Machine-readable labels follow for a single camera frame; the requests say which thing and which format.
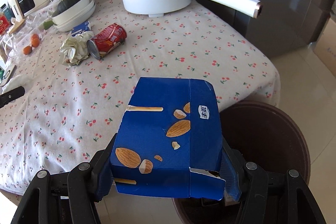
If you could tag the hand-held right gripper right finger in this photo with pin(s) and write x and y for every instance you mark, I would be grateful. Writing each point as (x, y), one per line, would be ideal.
(232, 179)

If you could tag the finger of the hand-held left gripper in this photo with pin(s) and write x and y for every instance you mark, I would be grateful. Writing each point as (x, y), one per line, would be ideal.
(11, 96)

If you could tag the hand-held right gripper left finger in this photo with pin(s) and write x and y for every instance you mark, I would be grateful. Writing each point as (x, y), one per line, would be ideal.
(103, 182)

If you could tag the brown round bin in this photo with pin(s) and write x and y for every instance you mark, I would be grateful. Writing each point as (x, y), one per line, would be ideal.
(267, 140)

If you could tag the blue almond print box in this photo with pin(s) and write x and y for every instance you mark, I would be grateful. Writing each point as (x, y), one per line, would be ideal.
(168, 140)

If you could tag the white flat device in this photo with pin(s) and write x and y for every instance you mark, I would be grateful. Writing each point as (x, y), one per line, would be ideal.
(6, 76)

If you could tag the orange tangerine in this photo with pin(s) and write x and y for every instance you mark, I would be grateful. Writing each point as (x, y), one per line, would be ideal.
(34, 39)
(27, 50)

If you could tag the clear glass jar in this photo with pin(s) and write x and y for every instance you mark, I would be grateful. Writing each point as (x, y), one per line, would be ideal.
(13, 43)

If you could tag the red label jar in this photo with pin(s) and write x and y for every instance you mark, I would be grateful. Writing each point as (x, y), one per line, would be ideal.
(4, 23)

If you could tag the crumpled white paper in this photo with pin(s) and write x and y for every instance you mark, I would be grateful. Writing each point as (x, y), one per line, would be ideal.
(76, 48)

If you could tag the green vegetable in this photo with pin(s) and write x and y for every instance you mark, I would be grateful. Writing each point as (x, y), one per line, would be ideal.
(47, 24)

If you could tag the small blue white carton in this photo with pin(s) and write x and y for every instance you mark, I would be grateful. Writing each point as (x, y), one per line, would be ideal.
(80, 28)

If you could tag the white ceramic bowl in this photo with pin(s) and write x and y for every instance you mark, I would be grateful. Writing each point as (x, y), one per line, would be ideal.
(90, 7)
(73, 12)
(78, 27)

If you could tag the dark green pumpkin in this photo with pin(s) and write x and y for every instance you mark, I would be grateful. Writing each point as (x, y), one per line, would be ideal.
(68, 2)

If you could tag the red drink can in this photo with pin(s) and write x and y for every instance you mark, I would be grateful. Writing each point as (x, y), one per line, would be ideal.
(110, 40)

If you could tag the cherry print tablecloth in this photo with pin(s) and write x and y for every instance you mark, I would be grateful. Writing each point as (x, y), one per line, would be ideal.
(157, 56)

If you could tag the brown cardboard box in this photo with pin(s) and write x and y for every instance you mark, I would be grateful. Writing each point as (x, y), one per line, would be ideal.
(326, 53)

